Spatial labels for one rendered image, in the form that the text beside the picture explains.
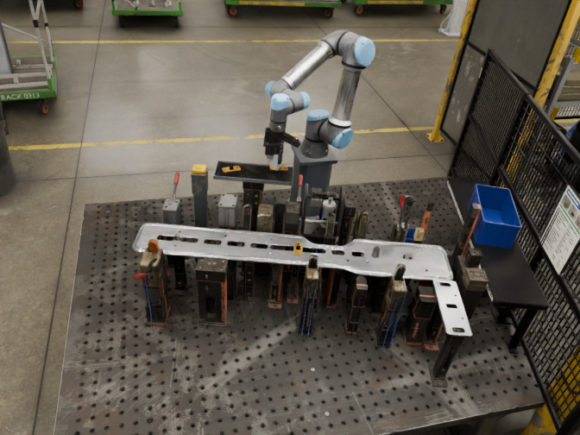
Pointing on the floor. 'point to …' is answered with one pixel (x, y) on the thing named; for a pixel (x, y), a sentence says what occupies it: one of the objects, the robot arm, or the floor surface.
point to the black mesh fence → (504, 315)
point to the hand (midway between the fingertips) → (278, 166)
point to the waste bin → (5, 159)
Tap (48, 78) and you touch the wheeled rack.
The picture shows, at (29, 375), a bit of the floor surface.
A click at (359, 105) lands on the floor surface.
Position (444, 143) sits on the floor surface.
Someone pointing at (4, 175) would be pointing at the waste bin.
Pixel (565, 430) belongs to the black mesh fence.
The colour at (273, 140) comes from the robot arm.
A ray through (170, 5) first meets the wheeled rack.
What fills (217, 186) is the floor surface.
